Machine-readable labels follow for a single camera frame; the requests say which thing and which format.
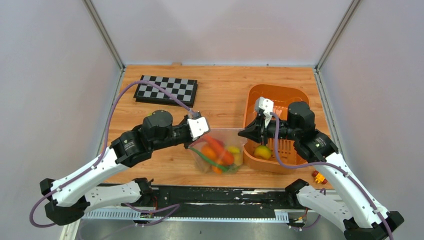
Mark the orange plastic basket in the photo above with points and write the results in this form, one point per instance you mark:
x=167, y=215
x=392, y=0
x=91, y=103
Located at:
x=282, y=96

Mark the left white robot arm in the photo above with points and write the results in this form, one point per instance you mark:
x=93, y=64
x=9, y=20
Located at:
x=71, y=197

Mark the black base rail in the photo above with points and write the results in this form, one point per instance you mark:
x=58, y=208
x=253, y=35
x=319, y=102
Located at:
x=222, y=202

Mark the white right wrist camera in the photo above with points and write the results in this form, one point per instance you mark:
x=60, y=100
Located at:
x=265, y=107

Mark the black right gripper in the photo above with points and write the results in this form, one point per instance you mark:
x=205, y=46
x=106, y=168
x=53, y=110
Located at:
x=253, y=132

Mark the green chili pepper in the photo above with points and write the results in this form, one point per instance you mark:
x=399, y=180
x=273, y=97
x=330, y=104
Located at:
x=211, y=162

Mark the yellow green toy lemon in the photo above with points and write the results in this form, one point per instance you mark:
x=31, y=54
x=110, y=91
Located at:
x=262, y=152

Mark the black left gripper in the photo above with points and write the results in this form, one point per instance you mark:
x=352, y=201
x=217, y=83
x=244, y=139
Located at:
x=187, y=144

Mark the yellow red toy block car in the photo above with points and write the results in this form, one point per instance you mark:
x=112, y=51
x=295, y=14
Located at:
x=319, y=178

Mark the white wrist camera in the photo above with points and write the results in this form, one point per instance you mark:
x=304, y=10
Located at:
x=265, y=107
x=198, y=125

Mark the yellow wrinkled round fruit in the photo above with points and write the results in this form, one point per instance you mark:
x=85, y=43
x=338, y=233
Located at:
x=238, y=159

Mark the clear zip top bag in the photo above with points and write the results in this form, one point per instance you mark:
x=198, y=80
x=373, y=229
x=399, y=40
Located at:
x=226, y=137

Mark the yellow toy banana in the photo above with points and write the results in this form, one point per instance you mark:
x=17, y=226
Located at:
x=233, y=149

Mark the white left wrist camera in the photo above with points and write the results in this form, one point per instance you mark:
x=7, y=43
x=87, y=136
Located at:
x=198, y=125

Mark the orange toy carrot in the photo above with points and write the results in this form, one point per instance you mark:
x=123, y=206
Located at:
x=226, y=157

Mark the black grey chessboard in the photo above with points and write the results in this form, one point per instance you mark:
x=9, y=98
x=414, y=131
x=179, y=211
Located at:
x=183, y=89

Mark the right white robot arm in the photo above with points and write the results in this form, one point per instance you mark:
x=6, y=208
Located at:
x=359, y=215

